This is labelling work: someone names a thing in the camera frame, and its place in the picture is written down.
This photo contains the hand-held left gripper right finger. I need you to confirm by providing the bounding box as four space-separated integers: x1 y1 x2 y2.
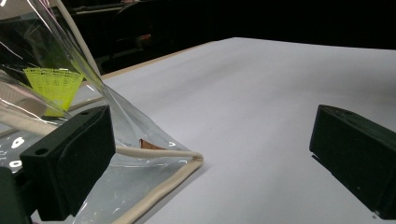
309 104 396 220

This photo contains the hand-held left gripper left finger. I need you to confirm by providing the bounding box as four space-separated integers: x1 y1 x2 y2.
20 105 117 222

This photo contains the clear plastic bag beige trim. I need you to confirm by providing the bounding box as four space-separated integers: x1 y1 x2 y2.
0 0 205 224

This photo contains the yellow plastic shuttlecock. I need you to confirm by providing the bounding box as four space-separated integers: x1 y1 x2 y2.
22 67 86 118

